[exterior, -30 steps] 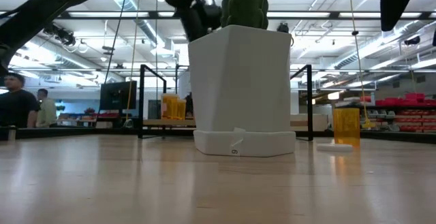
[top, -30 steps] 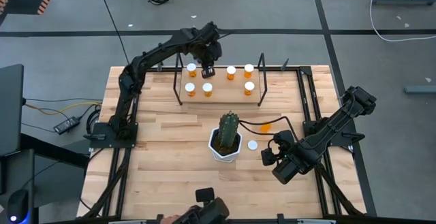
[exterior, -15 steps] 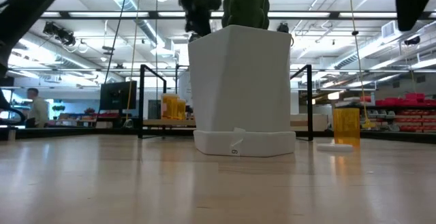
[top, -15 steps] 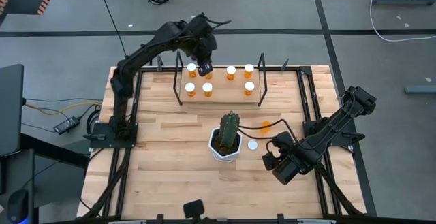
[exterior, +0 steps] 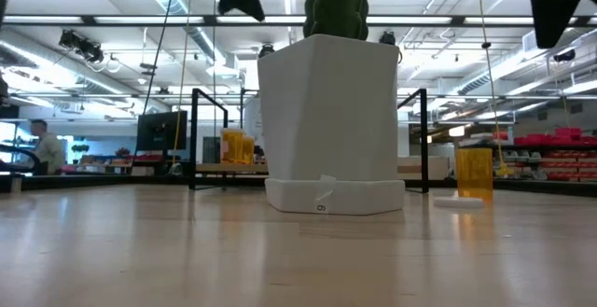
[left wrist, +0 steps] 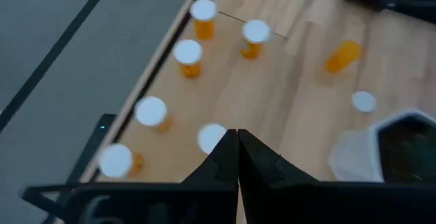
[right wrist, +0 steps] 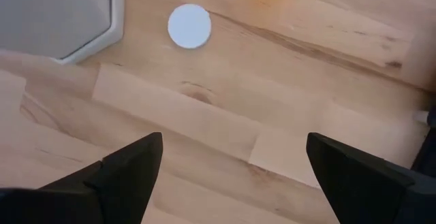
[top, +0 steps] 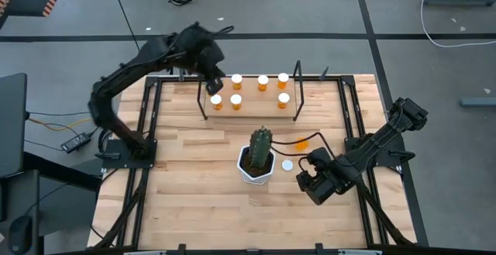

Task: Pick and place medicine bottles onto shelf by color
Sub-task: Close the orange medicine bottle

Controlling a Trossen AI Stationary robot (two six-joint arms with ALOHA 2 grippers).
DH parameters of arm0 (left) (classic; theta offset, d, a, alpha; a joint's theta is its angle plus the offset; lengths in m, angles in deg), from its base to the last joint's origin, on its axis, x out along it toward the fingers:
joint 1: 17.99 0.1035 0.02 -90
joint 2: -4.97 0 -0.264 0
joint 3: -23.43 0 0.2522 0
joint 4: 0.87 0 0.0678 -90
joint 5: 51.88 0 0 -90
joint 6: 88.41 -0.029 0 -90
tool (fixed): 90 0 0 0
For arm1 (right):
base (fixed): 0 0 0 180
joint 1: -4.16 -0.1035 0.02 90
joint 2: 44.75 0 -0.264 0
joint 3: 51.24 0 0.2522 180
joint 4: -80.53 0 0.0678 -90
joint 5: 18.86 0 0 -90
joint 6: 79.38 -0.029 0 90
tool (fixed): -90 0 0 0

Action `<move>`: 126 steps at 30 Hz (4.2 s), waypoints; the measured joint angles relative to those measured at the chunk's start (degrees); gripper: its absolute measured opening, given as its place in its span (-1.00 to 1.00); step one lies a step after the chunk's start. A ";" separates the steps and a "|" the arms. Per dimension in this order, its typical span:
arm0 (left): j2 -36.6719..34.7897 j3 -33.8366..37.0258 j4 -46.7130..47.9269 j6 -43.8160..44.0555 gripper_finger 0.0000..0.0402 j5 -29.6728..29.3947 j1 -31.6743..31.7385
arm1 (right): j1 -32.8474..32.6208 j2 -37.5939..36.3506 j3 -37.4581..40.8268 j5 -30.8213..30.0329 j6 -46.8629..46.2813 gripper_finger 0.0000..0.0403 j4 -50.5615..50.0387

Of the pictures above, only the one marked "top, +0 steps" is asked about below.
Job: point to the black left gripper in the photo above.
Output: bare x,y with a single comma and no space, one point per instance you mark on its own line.
199,49

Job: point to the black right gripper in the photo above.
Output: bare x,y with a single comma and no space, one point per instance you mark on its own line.
327,183

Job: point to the orange pill bottle white cap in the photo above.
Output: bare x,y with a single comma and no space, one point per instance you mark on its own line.
215,100
263,80
283,78
284,98
236,79

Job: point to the orange bottle with green capsules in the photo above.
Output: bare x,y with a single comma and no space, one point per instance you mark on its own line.
236,100

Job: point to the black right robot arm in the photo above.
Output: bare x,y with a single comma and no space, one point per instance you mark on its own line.
379,142

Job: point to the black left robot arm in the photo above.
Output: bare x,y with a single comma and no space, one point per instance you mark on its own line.
112,92

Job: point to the green cactus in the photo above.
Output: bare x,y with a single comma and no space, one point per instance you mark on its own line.
259,148

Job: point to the white hexagonal planter pot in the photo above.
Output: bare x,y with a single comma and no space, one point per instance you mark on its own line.
248,177

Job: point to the black power adapter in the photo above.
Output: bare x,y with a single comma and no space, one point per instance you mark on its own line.
75,142

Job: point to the black desk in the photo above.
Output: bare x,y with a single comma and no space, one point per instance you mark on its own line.
58,169

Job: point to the black flat screen panel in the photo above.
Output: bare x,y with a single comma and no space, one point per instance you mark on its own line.
11,123

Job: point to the black computer mouse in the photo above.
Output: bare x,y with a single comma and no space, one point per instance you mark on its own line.
19,233

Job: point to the wooden shelf black metal frame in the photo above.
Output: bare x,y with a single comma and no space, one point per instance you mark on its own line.
252,109

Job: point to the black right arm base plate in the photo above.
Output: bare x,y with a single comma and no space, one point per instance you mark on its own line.
391,156

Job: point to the black metal table frame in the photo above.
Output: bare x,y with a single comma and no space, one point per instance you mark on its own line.
345,92

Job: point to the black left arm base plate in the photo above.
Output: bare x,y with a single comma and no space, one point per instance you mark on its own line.
116,158

